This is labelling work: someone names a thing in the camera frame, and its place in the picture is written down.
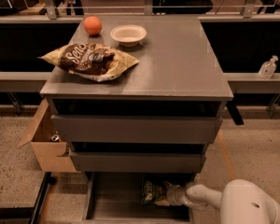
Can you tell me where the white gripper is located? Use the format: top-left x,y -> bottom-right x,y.
154,181 -> 189,206

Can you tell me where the green jalapeno chip bag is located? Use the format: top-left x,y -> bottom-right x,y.
141,175 -> 167,205

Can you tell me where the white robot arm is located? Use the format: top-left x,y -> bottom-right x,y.
155,179 -> 280,224

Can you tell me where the grey open bottom drawer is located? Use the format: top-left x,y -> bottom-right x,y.
83,173 -> 194,224

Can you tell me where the grey drawer cabinet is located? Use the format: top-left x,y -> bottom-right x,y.
39,15 -> 234,224

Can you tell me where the grey middle drawer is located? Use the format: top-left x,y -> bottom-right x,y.
70,152 -> 206,173

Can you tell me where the grey top drawer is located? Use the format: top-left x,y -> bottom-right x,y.
51,115 -> 222,144

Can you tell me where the brown Sensations chip bag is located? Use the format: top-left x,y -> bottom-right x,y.
41,43 -> 139,82

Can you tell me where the open cardboard box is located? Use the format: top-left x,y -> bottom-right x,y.
18,99 -> 77,173

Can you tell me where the soda can in box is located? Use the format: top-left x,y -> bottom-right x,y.
50,134 -> 61,142

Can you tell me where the clear hand sanitizer bottle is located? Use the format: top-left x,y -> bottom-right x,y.
259,55 -> 278,79

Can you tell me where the white paper bowl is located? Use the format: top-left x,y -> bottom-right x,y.
110,25 -> 147,47

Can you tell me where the orange fruit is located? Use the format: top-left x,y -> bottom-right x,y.
83,16 -> 102,35

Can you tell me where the glass railing with posts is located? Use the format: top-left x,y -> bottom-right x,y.
0,0 -> 280,21

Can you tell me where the black floor frame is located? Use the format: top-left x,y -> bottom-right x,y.
0,172 -> 57,224

